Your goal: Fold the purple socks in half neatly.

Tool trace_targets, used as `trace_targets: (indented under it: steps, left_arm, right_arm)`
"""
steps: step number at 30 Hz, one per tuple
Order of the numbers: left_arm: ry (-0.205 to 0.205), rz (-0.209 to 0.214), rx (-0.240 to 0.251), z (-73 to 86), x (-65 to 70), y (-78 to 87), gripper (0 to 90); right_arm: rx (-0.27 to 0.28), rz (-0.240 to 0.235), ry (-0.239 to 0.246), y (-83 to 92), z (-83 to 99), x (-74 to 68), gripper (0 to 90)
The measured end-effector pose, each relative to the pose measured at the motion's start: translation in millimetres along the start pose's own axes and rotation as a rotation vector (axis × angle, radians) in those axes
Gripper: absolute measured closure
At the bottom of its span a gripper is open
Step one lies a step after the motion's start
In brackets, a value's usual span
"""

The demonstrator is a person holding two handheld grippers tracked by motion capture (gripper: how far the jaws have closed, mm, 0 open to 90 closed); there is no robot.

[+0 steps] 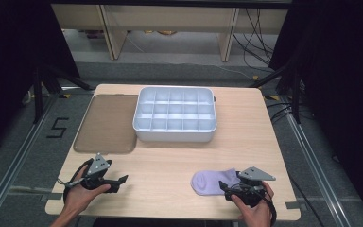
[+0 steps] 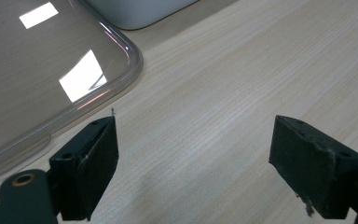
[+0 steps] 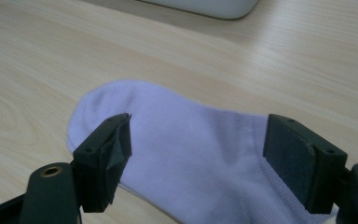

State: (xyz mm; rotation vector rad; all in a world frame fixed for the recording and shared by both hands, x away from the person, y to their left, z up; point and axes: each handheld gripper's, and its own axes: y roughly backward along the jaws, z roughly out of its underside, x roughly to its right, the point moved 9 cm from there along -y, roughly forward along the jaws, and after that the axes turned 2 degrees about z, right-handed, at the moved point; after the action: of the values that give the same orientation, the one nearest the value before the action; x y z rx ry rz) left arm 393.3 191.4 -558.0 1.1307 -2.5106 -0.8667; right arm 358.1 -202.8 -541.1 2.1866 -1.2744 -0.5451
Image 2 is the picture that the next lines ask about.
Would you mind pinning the white plastic container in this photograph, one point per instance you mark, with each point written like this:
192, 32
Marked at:
136, 12

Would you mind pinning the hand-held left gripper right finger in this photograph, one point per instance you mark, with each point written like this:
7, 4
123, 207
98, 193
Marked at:
310, 165

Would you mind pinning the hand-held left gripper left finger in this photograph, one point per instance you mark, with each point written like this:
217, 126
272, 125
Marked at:
85, 168

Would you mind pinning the clear plastic tray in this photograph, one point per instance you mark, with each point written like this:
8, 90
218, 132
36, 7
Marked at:
43, 71

